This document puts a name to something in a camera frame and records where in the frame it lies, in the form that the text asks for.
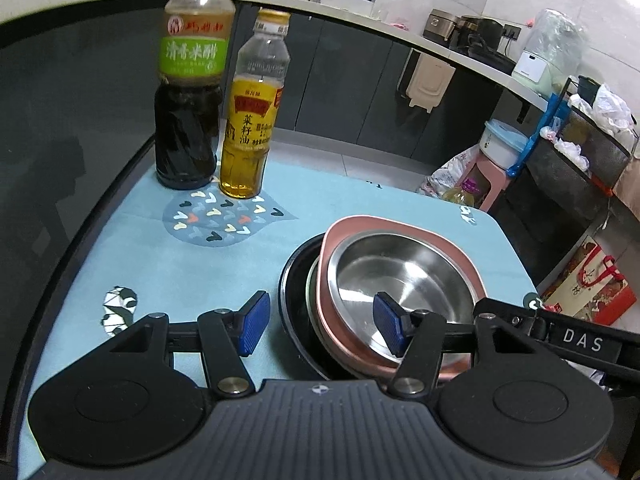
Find black round plastic bowl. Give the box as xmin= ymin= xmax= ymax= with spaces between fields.
xmin=278 ymin=234 xmax=353 ymax=382

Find dark kitchen cabinets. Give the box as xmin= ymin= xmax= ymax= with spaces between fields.
xmin=0 ymin=0 xmax=522 ymax=361

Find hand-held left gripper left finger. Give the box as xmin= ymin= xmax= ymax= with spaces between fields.
xmin=107 ymin=291 xmax=271 ymax=398

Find blue plastic utensil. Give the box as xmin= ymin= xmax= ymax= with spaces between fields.
xmin=507 ymin=92 xmax=571 ymax=179

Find white plastic bags on rack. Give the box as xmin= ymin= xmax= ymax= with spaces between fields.
xmin=570 ymin=84 xmax=639 ymax=137

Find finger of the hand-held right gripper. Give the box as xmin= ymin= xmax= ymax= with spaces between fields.
xmin=472 ymin=297 xmax=551 ymax=342

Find white container with blue lid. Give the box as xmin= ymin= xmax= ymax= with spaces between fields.
xmin=479 ymin=119 xmax=530 ymax=171

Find white kitchen counter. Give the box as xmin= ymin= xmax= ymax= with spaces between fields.
xmin=0 ymin=0 xmax=551 ymax=112

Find patterned plastic bag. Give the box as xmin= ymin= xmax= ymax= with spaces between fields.
xmin=417 ymin=142 xmax=482 ymax=202

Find black air fryer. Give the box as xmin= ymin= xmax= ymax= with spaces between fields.
xmin=452 ymin=16 xmax=517 ymax=74

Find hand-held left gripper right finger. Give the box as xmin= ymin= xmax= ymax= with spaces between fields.
xmin=374 ymin=292 xmax=546 ymax=397

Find stainless steel bowl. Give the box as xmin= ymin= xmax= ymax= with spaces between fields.
xmin=327 ymin=232 xmax=476 ymax=362

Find light blue tablecloth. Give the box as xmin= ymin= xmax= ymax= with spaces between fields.
xmin=15 ymin=141 xmax=540 ymax=480

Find pink square plate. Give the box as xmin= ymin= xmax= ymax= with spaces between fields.
xmin=319 ymin=215 xmax=487 ymax=380

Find dark vinegar bottle green label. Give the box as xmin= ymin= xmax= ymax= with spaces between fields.
xmin=155 ymin=0 xmax=236 ymax=191

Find white appliance with clear cover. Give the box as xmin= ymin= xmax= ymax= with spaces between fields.
xmin=511 ymin=8 xmax=591 ymax=97

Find black mesh storage rack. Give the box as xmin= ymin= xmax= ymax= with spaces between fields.
xmin=505 ymin=77 xmax=637 ymax=286

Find large oil jug purple cap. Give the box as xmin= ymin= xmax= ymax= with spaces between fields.
xmin=442 ymin=177 xmax=489 ymax=209

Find pink plastic stool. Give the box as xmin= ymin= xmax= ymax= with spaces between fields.
xmin=472 ymin=152 xmax=512 ymax=212

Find silver rice cooker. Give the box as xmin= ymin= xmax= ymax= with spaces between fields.
xmin=424 ymin=8 xmax=461 ymax=47

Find light green round plate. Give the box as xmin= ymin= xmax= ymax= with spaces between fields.
xmin=306 ymin=255 xmax=332 ymax=347

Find cooking oil bottle yellow label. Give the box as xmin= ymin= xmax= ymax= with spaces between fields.
xmin=220 ymin=8 xmax=292 ymax=200

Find red paper gift bag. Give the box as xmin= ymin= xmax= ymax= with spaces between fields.
xmin=542 ymin=235 xmax=638 ymax=324

